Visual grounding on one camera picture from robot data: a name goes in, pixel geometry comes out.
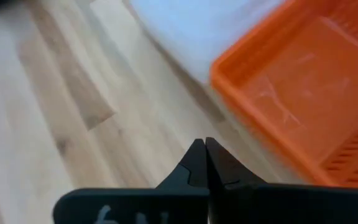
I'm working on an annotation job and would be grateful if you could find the clear plastic basket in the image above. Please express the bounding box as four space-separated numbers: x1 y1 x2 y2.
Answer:
129 0 287 85

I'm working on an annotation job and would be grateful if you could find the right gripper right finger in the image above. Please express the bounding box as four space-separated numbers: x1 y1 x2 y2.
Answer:
206 137 358 224

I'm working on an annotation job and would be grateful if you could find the orange plastic basket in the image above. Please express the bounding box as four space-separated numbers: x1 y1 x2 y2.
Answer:
209 0 358 189

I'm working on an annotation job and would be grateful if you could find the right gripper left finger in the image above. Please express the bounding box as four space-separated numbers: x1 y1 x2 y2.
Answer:
53 139 209 224

